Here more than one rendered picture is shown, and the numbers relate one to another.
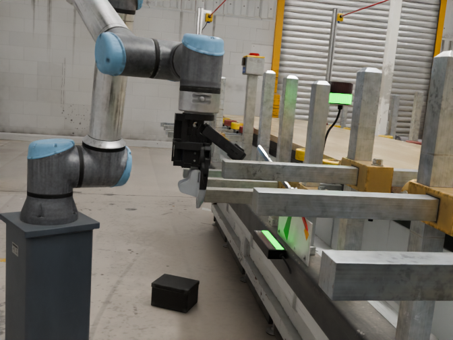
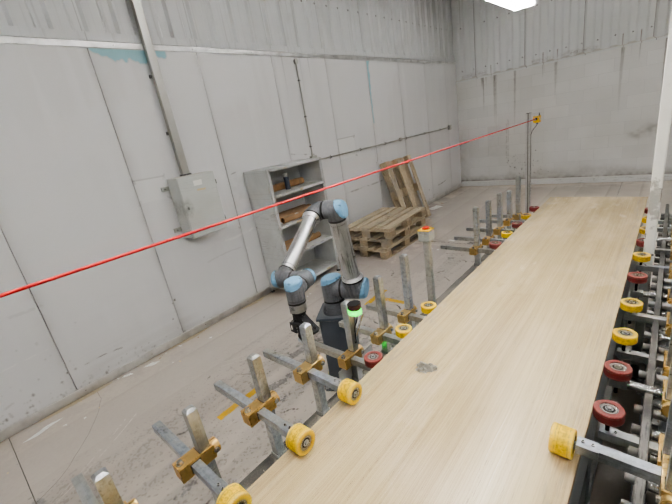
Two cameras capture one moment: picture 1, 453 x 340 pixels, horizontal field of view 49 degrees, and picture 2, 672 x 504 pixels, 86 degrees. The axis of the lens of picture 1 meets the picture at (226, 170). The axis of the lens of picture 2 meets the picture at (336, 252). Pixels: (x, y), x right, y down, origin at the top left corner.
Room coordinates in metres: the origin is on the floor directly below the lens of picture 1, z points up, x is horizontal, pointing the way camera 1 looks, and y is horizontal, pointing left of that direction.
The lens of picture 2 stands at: (0.34, -1.38, 1.84)
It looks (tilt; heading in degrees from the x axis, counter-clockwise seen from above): 18 degrees down; 54
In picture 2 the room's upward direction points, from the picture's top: 10 degrees counter-clockwise
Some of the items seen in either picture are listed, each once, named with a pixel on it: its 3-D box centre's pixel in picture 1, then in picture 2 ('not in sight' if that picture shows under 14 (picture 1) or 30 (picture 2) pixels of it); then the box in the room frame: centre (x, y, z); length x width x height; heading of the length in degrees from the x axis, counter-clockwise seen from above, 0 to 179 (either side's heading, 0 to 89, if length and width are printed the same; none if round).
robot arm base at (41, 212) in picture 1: (50, 204); (334, 303); (1.68, 0.60, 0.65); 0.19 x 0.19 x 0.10
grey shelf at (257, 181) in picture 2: not in sight; (295, 225); (2.60, 2.55, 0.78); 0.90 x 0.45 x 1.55; 12
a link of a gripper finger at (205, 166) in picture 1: (203, 169); not in sight; (1.08, 0.05, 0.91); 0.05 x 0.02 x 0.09; 10
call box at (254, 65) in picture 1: (253, 66); (426, 235); (1.94, -0.07, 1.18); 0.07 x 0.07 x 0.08; 10
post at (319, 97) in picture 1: (311, 181); (353, 347); (1.19, -0.21, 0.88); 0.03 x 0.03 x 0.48; 10
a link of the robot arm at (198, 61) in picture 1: (201, 63); (294, 290); (1.10, 0.07, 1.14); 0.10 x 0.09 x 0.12; 30
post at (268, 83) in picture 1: (263, 142); (407, 294); (1.68, -0.12, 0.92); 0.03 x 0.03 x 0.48; 10
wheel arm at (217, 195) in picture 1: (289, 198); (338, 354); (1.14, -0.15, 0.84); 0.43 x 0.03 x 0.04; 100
